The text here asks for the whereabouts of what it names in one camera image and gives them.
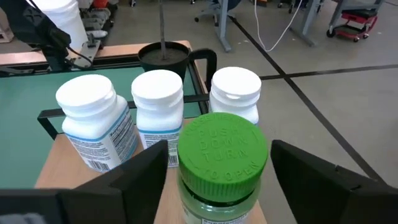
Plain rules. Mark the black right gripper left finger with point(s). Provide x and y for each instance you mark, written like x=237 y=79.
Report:
x=133 y=193

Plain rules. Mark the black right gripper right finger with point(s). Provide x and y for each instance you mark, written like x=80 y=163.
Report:
x=326 y=199

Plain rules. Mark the white bottle with red label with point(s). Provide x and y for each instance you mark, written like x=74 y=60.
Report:
x=93 y=124

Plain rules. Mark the small white medicine bottle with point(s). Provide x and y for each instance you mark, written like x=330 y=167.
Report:
x=158 y=105

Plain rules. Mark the green-capped clear medicine bottle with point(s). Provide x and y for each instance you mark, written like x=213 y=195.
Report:
x=222 y=155

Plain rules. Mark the white bottle blue-edged label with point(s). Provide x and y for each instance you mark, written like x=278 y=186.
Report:
x=234 y=84

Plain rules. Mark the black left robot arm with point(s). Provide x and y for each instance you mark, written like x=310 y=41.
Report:
x=34 y=28

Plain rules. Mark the wooden shelf black metal legs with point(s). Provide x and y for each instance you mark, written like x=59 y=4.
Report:
x=62 y=168

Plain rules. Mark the red wheeled creeper cart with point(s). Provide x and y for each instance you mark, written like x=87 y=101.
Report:
x=351 y=31

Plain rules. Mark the white cylindrical bin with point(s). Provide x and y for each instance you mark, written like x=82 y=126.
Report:
x=71 y=28

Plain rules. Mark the grey desk leg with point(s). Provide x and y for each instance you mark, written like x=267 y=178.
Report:
x=223 y=28
x=308 y=21

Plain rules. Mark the metal bracket with knob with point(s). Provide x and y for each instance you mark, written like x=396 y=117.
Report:
x=90 y=53

